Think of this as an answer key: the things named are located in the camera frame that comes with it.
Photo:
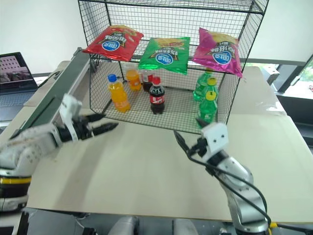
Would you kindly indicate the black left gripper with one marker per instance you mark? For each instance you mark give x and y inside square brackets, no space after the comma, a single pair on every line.
[83,129]

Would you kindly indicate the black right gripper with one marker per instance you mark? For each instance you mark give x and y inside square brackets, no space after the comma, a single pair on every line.
[199,147]

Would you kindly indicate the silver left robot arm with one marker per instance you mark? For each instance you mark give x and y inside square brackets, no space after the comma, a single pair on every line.
[27,144]

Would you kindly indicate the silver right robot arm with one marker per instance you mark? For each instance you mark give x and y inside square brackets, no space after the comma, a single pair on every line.
[240,193]

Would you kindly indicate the dark green conveyor belt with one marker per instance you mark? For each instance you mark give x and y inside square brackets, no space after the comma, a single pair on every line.
[61,80]

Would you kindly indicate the green soda bottle yellow cap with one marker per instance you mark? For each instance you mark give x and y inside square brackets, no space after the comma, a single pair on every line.
[199,86]
[212,88]
[207,111]

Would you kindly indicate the orange soda bottle blue cap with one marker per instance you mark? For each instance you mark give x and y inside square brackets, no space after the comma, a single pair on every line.
[119,96]

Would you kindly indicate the cola bottle red label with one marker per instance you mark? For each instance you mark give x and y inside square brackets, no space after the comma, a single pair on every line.
[156,98]

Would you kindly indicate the cola bottle white label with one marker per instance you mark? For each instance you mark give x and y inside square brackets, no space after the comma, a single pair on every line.
[146,78]

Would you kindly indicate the red chip bag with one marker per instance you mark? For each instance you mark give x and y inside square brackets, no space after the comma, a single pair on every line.
[112,44]

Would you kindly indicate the green chip bag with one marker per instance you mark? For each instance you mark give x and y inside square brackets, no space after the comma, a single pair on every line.
[163,57]

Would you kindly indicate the magenta chip bag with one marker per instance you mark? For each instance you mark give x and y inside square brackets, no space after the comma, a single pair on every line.
[217,56]

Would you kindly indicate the grey rounded shape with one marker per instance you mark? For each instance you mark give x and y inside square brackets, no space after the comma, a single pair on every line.
[126,226]
[184,227]

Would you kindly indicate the grey background box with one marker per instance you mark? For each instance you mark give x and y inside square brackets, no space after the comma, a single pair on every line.
[271,76]

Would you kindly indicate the open grey laptop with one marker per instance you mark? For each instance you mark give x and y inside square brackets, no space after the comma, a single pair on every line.
[14,71]

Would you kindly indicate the dark background cabinet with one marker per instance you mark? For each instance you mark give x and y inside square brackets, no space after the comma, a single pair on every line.
[293,83]

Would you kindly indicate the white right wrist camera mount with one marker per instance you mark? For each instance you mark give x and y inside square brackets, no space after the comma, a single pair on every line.
[216,137]

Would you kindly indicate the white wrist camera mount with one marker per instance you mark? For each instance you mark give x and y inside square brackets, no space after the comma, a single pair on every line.
[216,137]
[71,105]

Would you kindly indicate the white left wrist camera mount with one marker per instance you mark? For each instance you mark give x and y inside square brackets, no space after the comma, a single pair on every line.
[71,105]

